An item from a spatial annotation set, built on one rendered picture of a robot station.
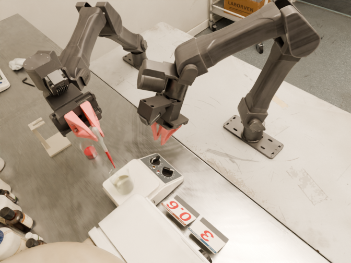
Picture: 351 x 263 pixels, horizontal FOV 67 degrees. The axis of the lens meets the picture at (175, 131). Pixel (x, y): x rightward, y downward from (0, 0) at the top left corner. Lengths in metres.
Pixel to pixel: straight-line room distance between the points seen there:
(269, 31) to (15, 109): 1.01
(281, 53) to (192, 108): 0.44
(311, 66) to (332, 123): 1.75
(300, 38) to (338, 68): 2.17
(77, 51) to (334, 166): 0.79
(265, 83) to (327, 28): 2.60
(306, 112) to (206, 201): 0.48
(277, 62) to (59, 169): 0.74
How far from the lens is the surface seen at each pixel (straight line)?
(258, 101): 0.76
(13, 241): 0.82
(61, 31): 2.16
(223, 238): 0.76
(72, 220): 0.87
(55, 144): 1.04
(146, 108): 0.62
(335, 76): 2.70
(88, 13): 0.83
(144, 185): 0.74
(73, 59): 0.73
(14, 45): 1.70
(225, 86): 1.08
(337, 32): 3.28
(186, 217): 0.76
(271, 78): 0.72
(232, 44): 0.62
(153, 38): 1.39
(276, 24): 0.62
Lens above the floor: 1.63
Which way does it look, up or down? 51 degrees down
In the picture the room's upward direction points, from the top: 9 degrees counter-clockwise
